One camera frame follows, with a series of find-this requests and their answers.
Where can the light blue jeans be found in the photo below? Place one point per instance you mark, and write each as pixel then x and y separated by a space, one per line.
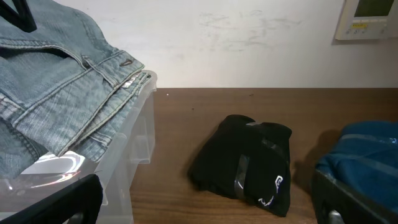
pixel 63 88

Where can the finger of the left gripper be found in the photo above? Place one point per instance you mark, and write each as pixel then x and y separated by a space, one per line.
pixel 20 16

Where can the black folded taped shirt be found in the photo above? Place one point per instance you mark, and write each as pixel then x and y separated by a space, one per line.
pixel 248 161

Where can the blue folded taped shirt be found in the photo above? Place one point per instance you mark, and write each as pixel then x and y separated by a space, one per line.
pixel 365 159

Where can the white wall control panel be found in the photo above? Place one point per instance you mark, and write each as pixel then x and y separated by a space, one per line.
pixel 367 20

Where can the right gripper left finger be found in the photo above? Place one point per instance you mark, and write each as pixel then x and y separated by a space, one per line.
pixel 78 203

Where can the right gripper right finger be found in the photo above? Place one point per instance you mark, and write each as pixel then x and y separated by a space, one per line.
pixel 335 202

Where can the clear plastic storage bin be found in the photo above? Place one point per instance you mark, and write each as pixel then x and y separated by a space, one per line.
pixel 132 145

